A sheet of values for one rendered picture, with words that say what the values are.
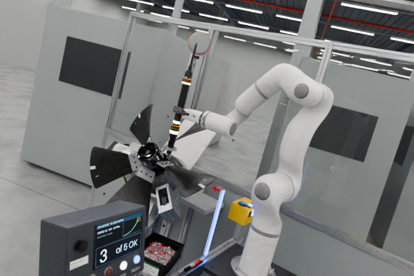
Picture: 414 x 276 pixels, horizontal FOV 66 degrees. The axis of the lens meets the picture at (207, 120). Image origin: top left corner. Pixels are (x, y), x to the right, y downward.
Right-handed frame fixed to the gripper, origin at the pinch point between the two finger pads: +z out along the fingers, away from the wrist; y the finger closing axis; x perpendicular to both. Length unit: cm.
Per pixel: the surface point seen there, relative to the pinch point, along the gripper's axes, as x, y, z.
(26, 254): -149, 10, 116
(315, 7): 177, 416, 90
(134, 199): -46.0, -15.7, 0.9
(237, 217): -46, 21, -37
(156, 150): -23.1, -3.9, 5.1
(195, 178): -28.9, 0.6, -19.0
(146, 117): -11.8, 8.7, 27.7
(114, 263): -34, -69, -43
